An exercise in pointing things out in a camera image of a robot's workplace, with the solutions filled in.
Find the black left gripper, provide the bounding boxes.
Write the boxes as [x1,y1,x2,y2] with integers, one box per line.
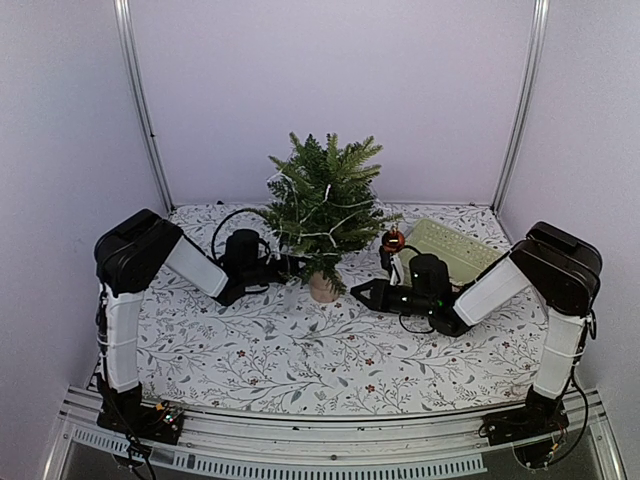
[243,253,319,288]

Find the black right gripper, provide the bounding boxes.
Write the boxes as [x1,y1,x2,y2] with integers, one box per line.
[350,279,434,318]

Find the clear battery box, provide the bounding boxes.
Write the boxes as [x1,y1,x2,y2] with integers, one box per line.
[283,279,298,311]

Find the clear wire fairy lights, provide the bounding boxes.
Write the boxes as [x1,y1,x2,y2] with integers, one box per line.
[264,164,381,314]

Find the red bauble ornament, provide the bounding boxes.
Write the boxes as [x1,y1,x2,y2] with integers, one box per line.
[381,226,406,254]

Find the small green christmas tree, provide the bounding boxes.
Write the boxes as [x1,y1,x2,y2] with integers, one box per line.
[255,132,402,302]

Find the pale green perforated basket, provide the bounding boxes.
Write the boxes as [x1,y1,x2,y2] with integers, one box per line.
[399,219,502,287]

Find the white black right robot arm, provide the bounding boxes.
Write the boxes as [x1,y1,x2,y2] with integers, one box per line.
[350,221,603,436]

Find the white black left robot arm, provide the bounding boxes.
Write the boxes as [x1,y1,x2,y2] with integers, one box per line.
[94,209,304,434]

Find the floral white table mat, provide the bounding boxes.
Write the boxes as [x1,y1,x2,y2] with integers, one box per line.
[97,202,566,417]

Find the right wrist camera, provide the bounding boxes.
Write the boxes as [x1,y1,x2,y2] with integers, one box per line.
[379,246,404,286]

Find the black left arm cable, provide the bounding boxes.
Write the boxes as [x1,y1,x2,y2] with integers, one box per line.
[210,207,271,266]

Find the left aluminium frame post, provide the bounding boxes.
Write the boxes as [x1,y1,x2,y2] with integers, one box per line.
[113,0,175,213]

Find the aluminium frame post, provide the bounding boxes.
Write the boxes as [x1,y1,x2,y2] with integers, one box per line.
[491,0,550,216]
[113,0,175,213]

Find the aluminium front rail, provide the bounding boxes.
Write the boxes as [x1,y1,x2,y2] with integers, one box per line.
[43,387,628,479]

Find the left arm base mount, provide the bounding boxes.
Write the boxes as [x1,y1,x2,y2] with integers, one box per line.
[97,394,184,445]

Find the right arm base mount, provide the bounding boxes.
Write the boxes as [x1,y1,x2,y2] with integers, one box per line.
[477,402,589,471]

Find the right aluminium frame post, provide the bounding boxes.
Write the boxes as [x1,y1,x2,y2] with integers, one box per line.
[491,0,550,216]

